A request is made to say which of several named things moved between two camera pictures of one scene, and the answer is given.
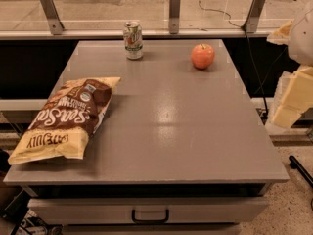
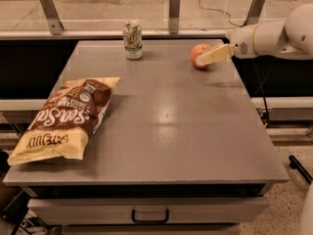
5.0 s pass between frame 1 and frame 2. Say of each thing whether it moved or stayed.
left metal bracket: stayed
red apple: stayed
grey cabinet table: stayed
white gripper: moved
